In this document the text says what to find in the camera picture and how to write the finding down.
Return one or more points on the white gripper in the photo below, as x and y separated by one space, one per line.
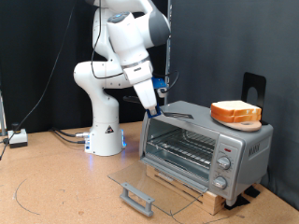
145 93

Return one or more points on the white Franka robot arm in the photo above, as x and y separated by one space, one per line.
102 124

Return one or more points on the toast slice on oven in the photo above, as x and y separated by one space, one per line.
246 126

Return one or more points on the grey toaster oven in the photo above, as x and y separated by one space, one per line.
249 149

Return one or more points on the vertical metal pole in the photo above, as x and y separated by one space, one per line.
168 53

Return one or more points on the silver temperature knob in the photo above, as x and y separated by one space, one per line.
224 162

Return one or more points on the silver timer knob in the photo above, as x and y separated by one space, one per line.
220 182

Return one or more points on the wooden block base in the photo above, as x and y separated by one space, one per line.
211 202

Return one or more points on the black metal bookend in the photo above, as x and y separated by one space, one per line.
260 82

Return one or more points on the black foam pad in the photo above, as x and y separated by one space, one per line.
252 191
236 202

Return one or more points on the emergency stop button box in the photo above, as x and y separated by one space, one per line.
18 138

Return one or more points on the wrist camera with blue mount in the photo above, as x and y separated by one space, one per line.
159 84

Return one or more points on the metal frame post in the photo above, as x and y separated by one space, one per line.
2 115

